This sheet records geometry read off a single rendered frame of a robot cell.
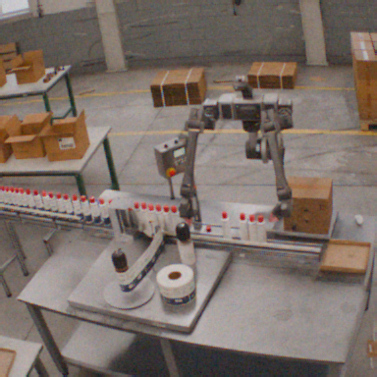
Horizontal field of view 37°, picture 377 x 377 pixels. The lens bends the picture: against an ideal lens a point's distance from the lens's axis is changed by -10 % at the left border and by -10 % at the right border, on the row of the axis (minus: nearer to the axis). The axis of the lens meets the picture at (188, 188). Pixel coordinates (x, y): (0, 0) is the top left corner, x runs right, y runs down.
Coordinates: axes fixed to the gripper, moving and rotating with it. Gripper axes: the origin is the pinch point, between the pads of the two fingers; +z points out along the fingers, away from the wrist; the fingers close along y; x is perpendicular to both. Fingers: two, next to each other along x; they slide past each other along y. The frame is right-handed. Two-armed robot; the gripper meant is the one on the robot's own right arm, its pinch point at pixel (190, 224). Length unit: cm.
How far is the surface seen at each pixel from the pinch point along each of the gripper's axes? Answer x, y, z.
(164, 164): 4.8, -13.3, -37.4
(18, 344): -112, -72, 26
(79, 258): -26, -71, 20
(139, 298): -58, -10, 14
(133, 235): -7.5, -37.2, 8.1
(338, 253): 9, 92, 17
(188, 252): -24.6, 8.7, 1.8
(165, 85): 369, -192, 63
